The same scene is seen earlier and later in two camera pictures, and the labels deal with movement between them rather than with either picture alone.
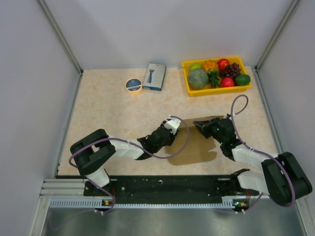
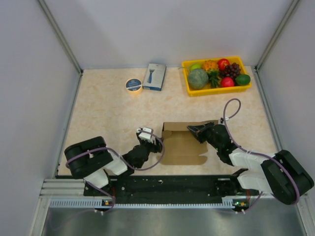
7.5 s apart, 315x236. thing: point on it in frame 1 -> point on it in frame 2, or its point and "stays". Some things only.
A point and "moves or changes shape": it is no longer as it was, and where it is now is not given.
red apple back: x=222 y=63 stays
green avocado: x=242 y=79 stays
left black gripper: x=172 y=137 -> x=155 y=148
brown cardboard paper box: x=197 y=151 moves or changes shape
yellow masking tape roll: x=134 y=86 stays
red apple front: x=227 y=82 stays
